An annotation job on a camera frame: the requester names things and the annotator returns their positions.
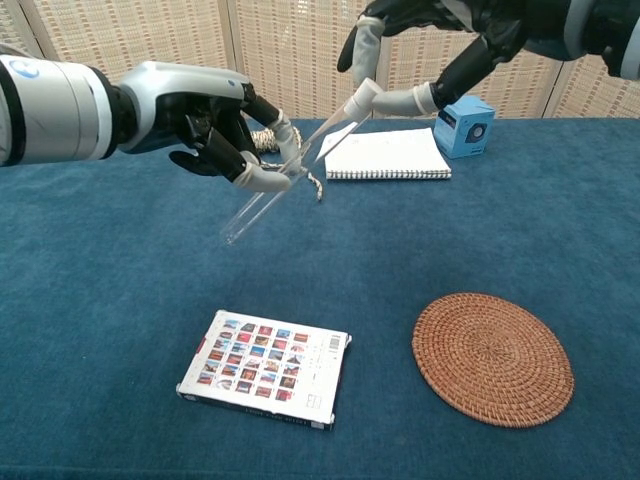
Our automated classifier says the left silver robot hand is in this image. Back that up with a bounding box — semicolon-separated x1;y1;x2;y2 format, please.
117;60;307;194

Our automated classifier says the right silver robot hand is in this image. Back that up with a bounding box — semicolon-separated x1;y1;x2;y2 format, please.
337;0;569;119

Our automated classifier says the small white stopper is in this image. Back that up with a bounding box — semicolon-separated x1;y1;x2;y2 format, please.
342;77;382;114

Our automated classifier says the clear glass test tube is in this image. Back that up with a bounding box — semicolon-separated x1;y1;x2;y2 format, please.
218;107;374;246

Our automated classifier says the blue cardboard box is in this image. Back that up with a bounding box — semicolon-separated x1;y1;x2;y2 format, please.
432;95;496;160

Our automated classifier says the woven bamboo folding screen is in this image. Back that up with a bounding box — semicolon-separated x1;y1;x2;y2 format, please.
0;0;640;121

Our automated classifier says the white spiral notebook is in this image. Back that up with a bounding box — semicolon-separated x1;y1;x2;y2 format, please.
319;127;453;181

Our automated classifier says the blue fleece table cover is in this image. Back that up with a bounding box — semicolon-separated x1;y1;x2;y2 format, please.
0;117;640;480

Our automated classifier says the flat box with picture grid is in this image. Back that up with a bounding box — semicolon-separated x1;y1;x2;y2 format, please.
175;309;353;434

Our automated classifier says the round woven rattan coaster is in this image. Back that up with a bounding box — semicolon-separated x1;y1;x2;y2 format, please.
411;292;576;429

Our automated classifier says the beige braided rope bundle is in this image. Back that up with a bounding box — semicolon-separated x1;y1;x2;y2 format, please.
249;124;324;202

